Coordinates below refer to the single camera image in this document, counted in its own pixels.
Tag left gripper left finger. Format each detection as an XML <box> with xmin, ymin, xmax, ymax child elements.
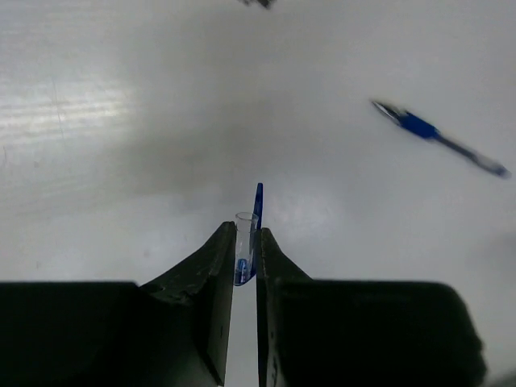
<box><xmin>1</xmin><ymin>222</ymin><xmax>235</xmax><ymax>386</ymax></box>

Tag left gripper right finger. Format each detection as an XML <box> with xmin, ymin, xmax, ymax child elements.
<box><xmin>256</xmin><ymin>228</ymin><xmax>487</xmax><ymax>386</ymax></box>

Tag blue pen cap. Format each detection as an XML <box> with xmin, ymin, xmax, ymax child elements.
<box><xmin>233</xmin><ymin>182</ymin><xmax>264</xmax><ymax>286</ymax></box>

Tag blue pen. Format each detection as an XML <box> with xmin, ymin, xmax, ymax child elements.
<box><xmin>371</xmin><ymin>99</ymin><xmax>511</xmax><ymax>179</ymax></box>

